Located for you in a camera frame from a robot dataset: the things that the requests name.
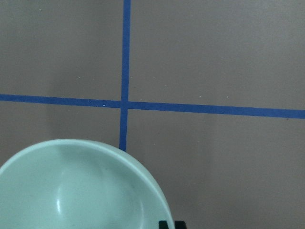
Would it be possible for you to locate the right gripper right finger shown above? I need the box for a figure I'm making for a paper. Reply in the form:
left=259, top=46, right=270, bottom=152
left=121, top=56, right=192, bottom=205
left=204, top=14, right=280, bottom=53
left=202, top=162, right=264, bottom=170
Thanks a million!
left=174, top=221, right=187, bottom=229

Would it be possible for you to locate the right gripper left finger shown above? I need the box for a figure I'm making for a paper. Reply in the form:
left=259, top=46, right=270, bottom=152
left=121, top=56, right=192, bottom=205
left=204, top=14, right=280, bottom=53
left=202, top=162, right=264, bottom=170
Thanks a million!
left=159, top=220, right=169, bottom=229

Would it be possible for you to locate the green bowl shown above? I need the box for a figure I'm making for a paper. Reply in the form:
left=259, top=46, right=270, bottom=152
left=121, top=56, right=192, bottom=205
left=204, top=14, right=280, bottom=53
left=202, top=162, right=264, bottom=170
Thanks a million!
left=0, top=139, right=174, bottom=229

